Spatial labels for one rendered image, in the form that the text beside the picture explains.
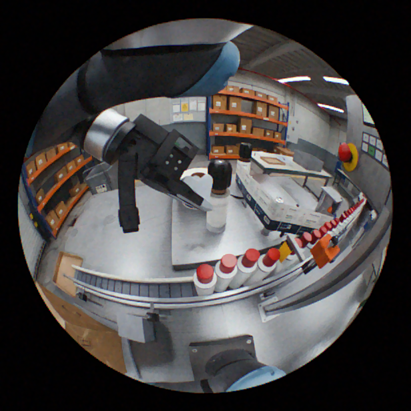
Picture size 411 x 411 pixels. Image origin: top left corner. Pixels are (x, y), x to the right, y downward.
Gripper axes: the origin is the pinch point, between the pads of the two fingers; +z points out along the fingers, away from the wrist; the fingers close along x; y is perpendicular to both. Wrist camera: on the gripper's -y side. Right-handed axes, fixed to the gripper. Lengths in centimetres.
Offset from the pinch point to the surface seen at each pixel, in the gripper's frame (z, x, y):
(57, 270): -49, 51, -76
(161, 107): -67, 351, 285
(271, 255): 12.5, -11.5, -3.5
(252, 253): 9.7, -8.0, -4.5
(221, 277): 7.8, -4.7, -11.8
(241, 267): 11.1, -6.4, -8.3
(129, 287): -2.6, 18.6, -35.7
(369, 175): 1.2, -30.2, 10.4
